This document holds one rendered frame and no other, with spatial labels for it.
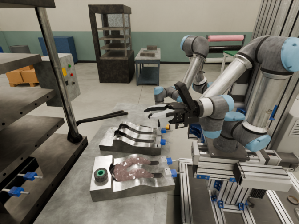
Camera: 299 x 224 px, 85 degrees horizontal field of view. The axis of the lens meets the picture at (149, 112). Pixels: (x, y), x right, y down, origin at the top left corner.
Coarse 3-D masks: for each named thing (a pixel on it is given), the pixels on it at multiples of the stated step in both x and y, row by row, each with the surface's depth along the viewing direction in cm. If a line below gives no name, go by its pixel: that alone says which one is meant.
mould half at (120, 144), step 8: (136, 128) 146; (144, 128) 148; (152, 128) 147; (104, 136) 141; (112, 136) 141; (120, 136) 130; (136, 136) 137; (144, 136) 138; (152, 136) 137; (160, 136) 137; (104, 144) 132; (112, 144) 132; (120, 144) 129; (128, 144) 128; (136, 144) 129; (144, 144) 129; (152, 144) 128; (160, 144) 128; (128, 152) 132; (136, 152) 131; (144, 152) 130; (152, 152) 128; (160, 152) 127
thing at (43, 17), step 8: (40, 8) 97; (40, 16) 99; (40, 24) 101; (48, 24) 103; (48, 32) 104; (48, 40) 105; (48, 48) 108; (56, 48) 111; (48, 56) 111; (56, 56) 112; (56, 64) 113; (56, 72) 115; (56, 80) 119; (64, 80) 121; (64, 88) 123; (64, 96) 125; (64, 104) 128; (72, 112) 134; (72, 120) 136; (72, 128) 139; (72, 136) 144; (80, 136) 147
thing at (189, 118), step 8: (176, 104) 62; (184, 104) 61; (200, 104) 62; (184, 112) 60; (192, 112) 63; (200, 112) 62; (176, 120) 61; (184, 120) 60; (192, 120) 64; (176, 128) 61
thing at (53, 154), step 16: (48, 144) 144; (64, 144) 144; (80, 144) 144; (48, 160) 127; (64, 160) 127; (48, 176) 115; (32, 192) 104; (48, 192) 109; (16, 208) 95; (32, 208) 96
